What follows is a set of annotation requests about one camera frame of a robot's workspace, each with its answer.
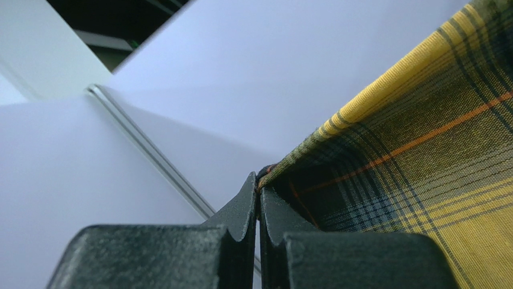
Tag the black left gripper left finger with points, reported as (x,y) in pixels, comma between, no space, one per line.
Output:
(219,253)

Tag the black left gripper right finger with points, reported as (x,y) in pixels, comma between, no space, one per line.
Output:
(295,254)

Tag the yellow black plaid shirt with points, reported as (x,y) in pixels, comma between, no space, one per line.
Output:
(426,148)

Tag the left aluminium corner post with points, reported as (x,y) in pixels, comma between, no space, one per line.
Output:
(152,152)

